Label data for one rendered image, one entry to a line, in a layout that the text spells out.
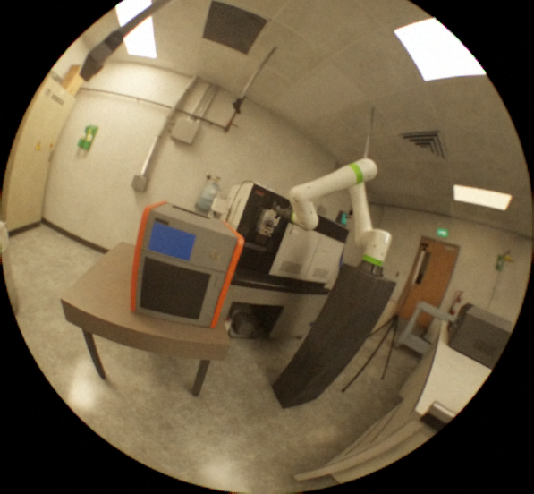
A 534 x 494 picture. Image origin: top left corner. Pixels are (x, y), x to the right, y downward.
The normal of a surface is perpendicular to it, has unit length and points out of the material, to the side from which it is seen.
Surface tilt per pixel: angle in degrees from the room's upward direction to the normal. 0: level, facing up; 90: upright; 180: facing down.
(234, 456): 0
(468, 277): 90
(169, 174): 90
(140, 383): 0
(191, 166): 90
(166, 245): 90
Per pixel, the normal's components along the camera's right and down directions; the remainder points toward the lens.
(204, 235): 0.41, 0.19
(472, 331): -0.84, -0.29
